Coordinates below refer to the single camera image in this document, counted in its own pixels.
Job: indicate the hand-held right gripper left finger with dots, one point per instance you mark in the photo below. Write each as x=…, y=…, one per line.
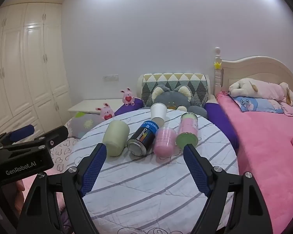
x=94, y=168

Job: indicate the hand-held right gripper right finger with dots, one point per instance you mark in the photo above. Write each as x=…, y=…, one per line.
x=195, y=168

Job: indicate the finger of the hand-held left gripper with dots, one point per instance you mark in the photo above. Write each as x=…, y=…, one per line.
x=57, y=135
x=22, y=131

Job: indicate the pale green cup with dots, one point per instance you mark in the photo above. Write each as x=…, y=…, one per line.
x=115, y=136

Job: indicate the tall pink and green cup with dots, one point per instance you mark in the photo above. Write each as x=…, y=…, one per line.
x=188, y=129

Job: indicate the pink plastic cup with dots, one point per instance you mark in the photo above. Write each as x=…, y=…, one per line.
x=164, y=141

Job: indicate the white paper cup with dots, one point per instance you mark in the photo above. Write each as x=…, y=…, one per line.
x=158, y=113

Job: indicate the heart printed bed sheet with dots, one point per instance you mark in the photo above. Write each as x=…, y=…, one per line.
x=63, y=151

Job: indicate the grey round cushion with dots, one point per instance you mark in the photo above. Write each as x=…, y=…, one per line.
x=85, y=124

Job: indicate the white nightstand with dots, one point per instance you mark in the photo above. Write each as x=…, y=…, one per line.
x=92, y=104

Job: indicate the purple pillow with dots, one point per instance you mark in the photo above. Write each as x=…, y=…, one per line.
x=222, y=121
x=128, y=108

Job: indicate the pink plush with red heart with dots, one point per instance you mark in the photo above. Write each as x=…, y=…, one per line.
x=128, y=98
x=106, y=113

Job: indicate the black can with blue label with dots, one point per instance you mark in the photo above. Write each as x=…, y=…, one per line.
x=141, y=136

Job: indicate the cream wardrobe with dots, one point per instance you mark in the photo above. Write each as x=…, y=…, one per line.
x=26, y=65

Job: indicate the pink fleece blanket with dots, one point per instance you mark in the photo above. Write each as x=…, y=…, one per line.
x=266, y=156

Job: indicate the grey cat plush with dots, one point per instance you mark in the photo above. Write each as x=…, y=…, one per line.
x=172, y=98

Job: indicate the blue printed pillow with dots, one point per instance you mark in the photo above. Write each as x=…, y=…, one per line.
x=256, y=104

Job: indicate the diamond pattern quilted cushion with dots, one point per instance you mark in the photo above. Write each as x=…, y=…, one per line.
x=175, y=80

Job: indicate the white and pink plush toy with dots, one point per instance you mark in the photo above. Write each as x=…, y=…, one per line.
x=263, y=89

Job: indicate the yellow star ornament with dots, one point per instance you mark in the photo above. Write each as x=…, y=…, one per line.
x=218, y=65

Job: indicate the cream bed headboard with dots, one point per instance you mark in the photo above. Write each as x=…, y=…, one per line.
x=256, y=70

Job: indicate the white wall socket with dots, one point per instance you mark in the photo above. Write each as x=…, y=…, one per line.
x=110, y=77

